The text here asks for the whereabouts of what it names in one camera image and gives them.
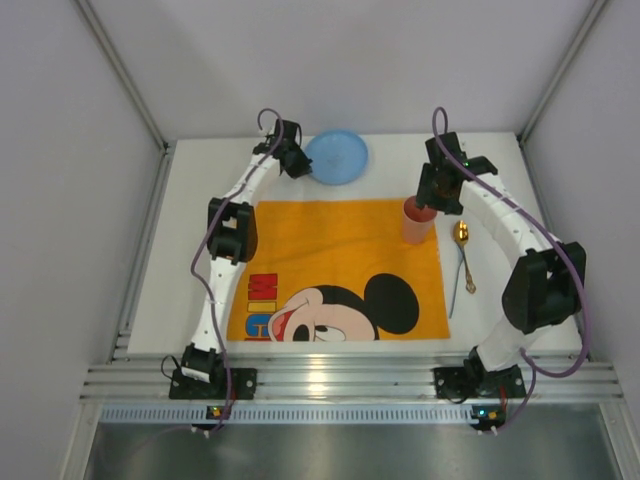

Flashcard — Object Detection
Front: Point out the blue plastic plate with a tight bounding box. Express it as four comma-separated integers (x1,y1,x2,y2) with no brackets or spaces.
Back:
304,129,369,186

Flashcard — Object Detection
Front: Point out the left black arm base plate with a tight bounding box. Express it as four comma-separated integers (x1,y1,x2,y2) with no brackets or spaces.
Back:
169,368,258,400

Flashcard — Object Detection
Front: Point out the orange Mickey Mouse placemat cloth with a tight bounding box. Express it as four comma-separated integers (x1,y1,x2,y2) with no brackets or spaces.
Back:
227,199,450,343

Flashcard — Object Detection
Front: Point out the right aluminium frame post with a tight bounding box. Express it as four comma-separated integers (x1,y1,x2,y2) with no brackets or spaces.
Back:
517,0,614,144

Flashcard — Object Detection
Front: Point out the gold metal spoon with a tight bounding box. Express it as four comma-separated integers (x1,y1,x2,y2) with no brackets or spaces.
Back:
451,220,477,294

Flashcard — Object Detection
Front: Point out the purple cable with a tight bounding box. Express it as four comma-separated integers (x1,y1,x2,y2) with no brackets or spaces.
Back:
430,106,594,434
189,107,286,434

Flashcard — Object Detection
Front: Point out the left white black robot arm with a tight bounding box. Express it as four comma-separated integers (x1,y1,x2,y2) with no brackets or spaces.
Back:
181,119,312,384

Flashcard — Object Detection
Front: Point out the white slotted cable duct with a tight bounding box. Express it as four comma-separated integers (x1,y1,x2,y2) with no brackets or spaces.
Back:
100,404,502,426

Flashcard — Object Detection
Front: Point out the pink plastic cup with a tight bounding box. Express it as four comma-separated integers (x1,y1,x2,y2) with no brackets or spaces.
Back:
402,196,437,245

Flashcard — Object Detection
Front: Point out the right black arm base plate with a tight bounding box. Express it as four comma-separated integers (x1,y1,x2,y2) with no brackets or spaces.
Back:
433,366,526,404

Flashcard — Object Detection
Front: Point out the left aluminium frame post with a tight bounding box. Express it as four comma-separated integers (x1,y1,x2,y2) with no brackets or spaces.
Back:
74,0,171,151

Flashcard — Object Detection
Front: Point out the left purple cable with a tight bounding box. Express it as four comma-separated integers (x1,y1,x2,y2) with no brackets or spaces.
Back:
189,107,286,434

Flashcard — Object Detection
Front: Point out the blue plastic fork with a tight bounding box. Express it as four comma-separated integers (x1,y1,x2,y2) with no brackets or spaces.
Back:
448,246,464,319

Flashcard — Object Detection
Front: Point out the aluminium mounting rail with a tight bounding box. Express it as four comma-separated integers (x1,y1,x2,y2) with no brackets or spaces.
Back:
80,353,623,403

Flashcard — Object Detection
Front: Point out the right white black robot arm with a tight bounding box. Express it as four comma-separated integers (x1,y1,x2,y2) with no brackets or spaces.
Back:
415,132,586,372

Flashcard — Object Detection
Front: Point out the aluminium frame post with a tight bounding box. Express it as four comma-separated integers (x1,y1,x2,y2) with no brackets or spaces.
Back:
517,0,614,144
74,0,171,151

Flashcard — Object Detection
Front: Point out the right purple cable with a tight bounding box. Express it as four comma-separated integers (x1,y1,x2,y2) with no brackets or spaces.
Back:
430,106,594,434

